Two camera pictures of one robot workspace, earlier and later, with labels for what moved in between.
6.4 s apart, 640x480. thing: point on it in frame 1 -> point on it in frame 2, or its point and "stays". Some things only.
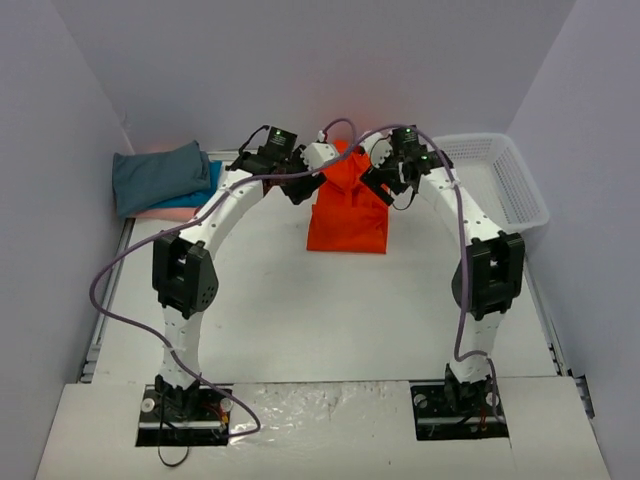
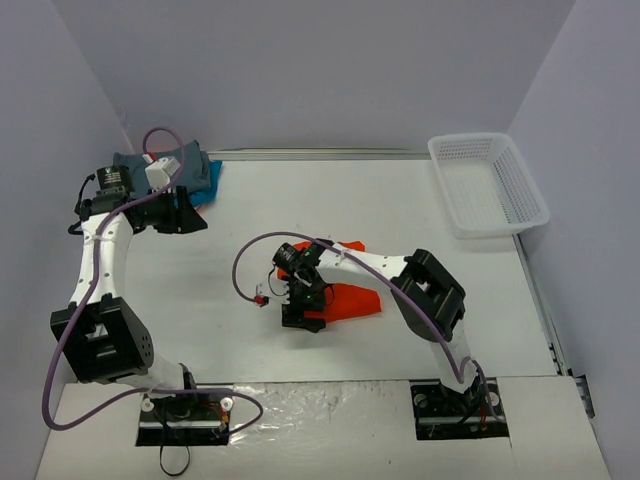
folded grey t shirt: x=144 y=179 stays
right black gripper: x=376 y=185 -> x=302 y=316
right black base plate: x=445 y=411 stays
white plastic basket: x=496 y=175 stays
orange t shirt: x=347 y=215 -> x=346 y=301
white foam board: x=325 y=431 stays
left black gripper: x=301 y=185 -> x=180 y=211
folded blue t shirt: x=195 y=199 stays
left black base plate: x=187 y=417 stays
